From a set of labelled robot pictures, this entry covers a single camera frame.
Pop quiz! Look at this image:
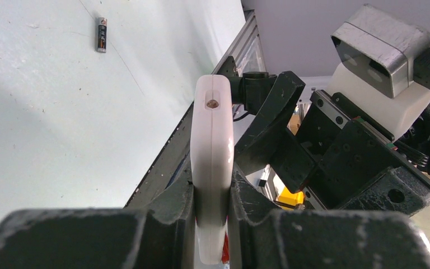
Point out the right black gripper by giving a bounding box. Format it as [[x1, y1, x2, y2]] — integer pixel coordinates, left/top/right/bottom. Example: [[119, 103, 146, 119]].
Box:
[[235, 71, 430, 216]]

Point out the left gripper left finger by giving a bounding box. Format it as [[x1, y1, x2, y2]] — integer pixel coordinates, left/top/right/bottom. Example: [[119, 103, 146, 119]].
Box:
[[0, 179, 195, 268]]

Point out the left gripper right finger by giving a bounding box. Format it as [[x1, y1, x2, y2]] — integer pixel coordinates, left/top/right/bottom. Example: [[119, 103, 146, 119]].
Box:
[[228, 169, 430, 268]]

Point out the white red remote control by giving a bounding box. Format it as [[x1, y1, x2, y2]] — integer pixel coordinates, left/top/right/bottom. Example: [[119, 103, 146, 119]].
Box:
[[190, 75, 234, 265]]

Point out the black battery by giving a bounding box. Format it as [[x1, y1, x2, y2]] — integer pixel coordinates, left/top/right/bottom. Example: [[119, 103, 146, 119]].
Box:
[[96, 17, 108, 53]]

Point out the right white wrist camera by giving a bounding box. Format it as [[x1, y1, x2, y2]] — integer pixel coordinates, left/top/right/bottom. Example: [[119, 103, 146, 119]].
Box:
[[326, 4, 430, 141]]

